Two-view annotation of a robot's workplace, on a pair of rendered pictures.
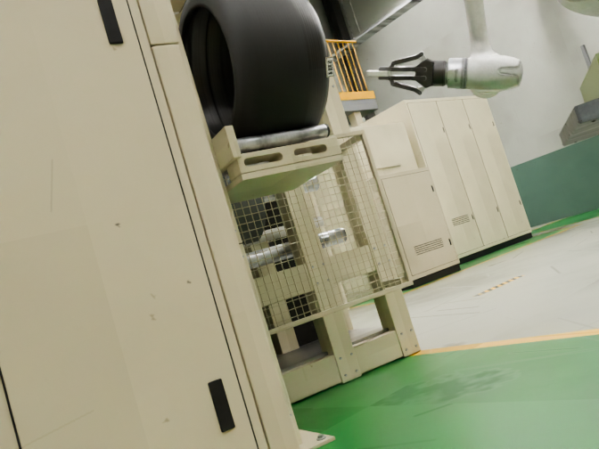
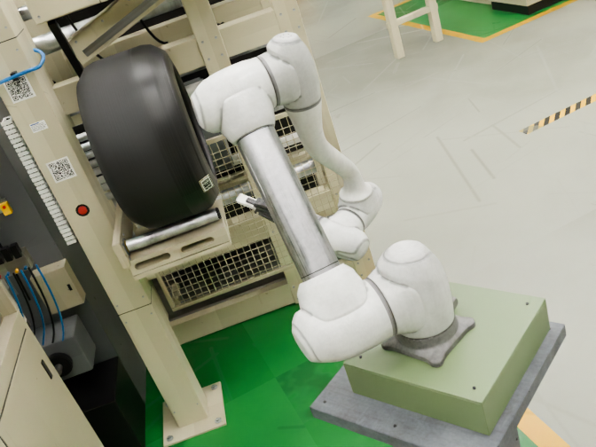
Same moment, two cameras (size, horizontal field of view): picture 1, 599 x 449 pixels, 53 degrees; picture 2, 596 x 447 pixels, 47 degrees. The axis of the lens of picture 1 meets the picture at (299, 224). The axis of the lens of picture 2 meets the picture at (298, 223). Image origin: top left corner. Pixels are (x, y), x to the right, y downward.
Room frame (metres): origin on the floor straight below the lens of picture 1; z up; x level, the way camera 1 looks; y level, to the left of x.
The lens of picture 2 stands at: (0.11, -1.39, 1.93)
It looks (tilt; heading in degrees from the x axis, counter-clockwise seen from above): 28 degrees down; 27
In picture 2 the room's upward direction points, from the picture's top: 19 degrees counter-clockwise
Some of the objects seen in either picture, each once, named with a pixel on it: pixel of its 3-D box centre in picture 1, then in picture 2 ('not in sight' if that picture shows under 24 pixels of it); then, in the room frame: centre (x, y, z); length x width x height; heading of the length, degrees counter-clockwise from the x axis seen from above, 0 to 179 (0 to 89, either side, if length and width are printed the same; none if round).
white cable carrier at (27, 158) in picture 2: not in sight; (43, 182); (1.75, 0.32, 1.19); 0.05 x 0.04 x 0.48; 29
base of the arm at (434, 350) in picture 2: not in sight; (430, 322); (1.45, -0.96, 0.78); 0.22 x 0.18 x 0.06; 155
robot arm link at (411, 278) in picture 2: not in sight; (411, 286); (1.42, -0.94, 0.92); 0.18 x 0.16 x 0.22; 130
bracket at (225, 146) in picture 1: (211, 162); (124, 230); (1.87, 0.21, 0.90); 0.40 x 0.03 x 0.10; 29
